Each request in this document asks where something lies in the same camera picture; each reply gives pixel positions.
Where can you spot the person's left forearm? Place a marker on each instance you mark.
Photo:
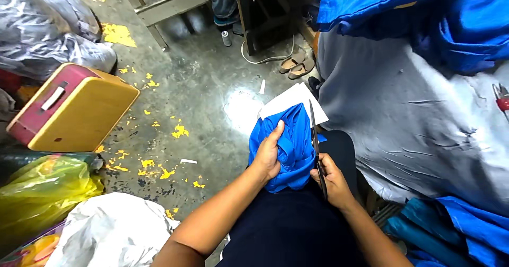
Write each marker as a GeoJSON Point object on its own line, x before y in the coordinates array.
{"type": "Point", "coordinates": [214, 215]}

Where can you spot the person's body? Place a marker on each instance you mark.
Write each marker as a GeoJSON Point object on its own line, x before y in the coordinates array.
{"type": "Point", "coordinates": [290, 227]}

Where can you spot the wooden bench frame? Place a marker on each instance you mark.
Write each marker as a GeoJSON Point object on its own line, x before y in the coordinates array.
{"type": "Point", "coordinates": [173, 7]}

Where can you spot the person's left hand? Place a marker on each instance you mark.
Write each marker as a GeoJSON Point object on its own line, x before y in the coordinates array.
{"type": "Point", "coordinates": [270, 157]}

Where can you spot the dark wooden table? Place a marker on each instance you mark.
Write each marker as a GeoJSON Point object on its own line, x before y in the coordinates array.
{"type": "Point", "coordinates": [270, 20]}

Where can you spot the black metal scissors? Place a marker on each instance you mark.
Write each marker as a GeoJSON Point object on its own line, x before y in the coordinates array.
{"type": "Point", "coordinates": [314, 133]}

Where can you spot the black shoe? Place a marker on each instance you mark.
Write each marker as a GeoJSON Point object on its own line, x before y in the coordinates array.
{"type": "Point", "coordinates": [314, 83]}

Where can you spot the dark green wrapped roll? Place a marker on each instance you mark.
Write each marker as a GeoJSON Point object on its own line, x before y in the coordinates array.
{"type": "Point", "coordinates": [20, 161]}

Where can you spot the white plastic sack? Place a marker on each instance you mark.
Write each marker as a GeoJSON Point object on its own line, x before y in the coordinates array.
{"type": "Point", "coordinates": [115, 231]}

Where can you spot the person's right thumb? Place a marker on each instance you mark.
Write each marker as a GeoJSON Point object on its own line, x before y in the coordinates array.
{"type": "Point", "coordinates": [316, 175]}

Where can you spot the person's right fingers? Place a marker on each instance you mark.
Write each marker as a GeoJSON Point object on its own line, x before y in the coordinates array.
{"type": "Point", "coordinates": [327, 162]}

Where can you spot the person's left thumb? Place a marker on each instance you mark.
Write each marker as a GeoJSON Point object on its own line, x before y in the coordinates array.
{"type": "Point", "coordinates": [275, 133]}

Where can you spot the person's right hand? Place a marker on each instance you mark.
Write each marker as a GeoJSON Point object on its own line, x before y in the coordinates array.
{"type": "Point", "coordinates": [336, 185]}

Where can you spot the large grey cloth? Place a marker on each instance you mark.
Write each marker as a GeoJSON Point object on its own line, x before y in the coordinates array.
{"type": "Point", "coordinates": [397, 100]}

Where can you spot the person's legs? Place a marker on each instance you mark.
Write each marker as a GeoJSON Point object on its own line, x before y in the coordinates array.
{"type": "Point", "coordinates": [342, 147]}

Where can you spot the white paper strip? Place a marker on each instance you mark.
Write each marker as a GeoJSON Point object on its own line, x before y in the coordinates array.
{"type": "Point", "coordinates": [262, 87]}
{"type": "Point", "coordinates": [188, 161]}

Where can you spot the blue garment with folded edge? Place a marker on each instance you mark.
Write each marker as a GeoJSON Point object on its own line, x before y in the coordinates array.
{"type": "Point", "coordinates": [469, 20]}

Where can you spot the teal fabric roll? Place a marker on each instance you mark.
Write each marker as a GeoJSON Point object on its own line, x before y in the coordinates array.
{"type": "Point", "coordinates": [425, 227]}

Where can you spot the grey thread cone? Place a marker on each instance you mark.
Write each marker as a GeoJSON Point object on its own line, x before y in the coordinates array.
{"type": "Point", "coordinates": [226, 38]}

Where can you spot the yellow and maroon hard case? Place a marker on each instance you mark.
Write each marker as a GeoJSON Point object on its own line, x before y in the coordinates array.
{"type": "Point", "coordinates": [85, 112]}

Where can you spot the white paper sheets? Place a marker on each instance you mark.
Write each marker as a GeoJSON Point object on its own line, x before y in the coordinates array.
{"type": "Point", "coordinates": [284, 100]}

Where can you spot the blue fabric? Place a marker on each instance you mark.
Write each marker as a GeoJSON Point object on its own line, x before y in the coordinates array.
{"type": "Point", "coordinates": [296, 155]}

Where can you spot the person's right forearm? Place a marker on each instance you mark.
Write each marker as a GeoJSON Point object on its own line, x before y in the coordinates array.
{"type": "Point", "coordinates": [370, 231]}

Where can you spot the brown sandal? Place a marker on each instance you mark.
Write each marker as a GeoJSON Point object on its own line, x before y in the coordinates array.
{"type": "Point", "coordinates": [290, 61]}
{"type": "Point", "coordinates": [301, 69]}

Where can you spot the large grey plastic bags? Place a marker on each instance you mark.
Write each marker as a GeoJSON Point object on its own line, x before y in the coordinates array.
{"type": "Point", "coordinates": [39, 32]}

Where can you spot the bright blue draped cloth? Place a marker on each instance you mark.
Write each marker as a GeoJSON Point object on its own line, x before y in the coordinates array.
{"type": "Point", "coordinates": [483, 227]}

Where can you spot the translucent yellow plastic bag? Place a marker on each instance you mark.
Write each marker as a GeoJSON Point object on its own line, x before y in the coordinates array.
{"type": "Point", "coordinates": [47, 191]}

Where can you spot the purple bag with orange items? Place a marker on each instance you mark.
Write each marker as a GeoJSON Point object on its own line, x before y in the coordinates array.
{"type": "Point", "coordinates": [39, 251]}

